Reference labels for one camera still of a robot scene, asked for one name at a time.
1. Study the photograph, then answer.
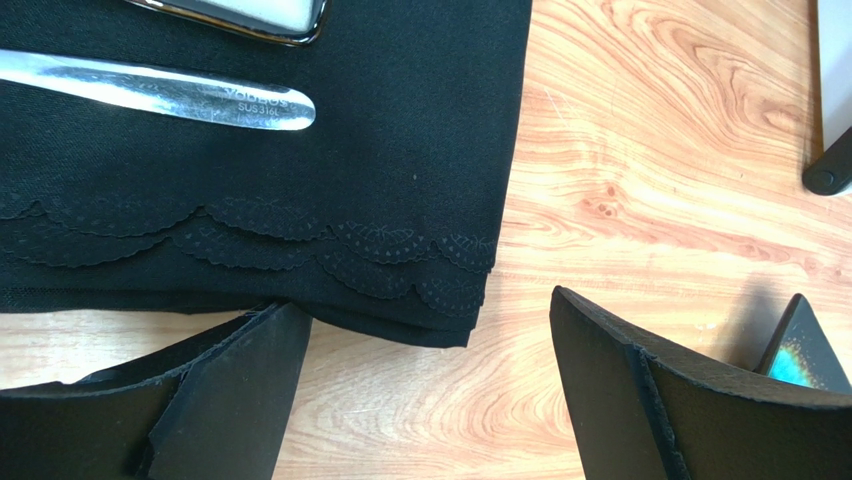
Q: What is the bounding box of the floral square plate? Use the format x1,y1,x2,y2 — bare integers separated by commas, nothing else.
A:
131,0,332,47

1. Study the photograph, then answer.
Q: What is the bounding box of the cream three-tier shelf rack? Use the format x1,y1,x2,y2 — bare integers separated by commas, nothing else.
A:
802,0,851,196

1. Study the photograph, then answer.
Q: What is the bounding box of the green square glazed plate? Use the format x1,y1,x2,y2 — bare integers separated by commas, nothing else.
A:
755,293,851,394

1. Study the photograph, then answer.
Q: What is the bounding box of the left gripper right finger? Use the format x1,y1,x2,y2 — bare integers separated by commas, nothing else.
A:
550,287,851,479

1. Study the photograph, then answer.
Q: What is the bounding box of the black fabric placemat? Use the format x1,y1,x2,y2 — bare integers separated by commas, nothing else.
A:
1,1,532,348

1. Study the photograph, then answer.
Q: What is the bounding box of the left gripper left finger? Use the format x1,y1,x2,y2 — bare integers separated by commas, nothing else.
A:
1,304,312,479

